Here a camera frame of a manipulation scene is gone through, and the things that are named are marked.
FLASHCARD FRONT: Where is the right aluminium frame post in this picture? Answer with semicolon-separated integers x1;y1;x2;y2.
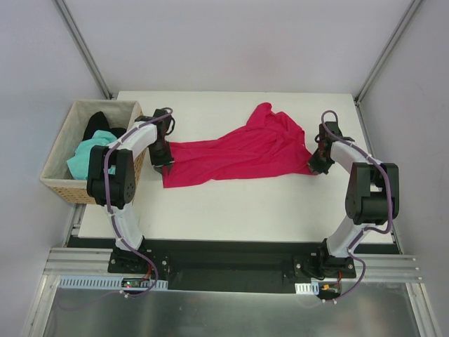
354;0;425;107

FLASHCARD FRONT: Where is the pink t shirt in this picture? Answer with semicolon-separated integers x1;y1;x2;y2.
163;103;311;189

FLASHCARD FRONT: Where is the teal t shirt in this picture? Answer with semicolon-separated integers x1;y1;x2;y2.
67;130;117;180

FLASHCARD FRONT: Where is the black t shirt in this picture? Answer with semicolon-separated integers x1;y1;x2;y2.
83;111;126;140

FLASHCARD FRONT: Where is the wicker laundry basket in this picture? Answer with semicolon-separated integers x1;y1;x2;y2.
40;100;143;204

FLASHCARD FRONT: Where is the aluminium frame post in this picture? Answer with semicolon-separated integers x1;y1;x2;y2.
53;0;114;100
354;0;425;107

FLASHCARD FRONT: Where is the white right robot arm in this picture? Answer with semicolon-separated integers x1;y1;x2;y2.
308;121;399;277

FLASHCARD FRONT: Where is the white cable duct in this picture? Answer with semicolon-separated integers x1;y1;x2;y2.
59;275;168;291
295;282;319;296

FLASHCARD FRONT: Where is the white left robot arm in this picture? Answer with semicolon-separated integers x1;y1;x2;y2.
87;107;175;273

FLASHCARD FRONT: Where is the left aluminium frame post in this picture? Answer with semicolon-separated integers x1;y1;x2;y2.
53;0;114;100

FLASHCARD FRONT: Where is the left white cable duct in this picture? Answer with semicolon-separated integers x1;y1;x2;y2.
59;275;168;291

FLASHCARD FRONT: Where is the right white cable duct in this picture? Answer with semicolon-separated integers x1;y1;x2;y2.
295;282;319;296

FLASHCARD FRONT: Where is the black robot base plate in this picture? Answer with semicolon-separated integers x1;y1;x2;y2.
107;239;356;293

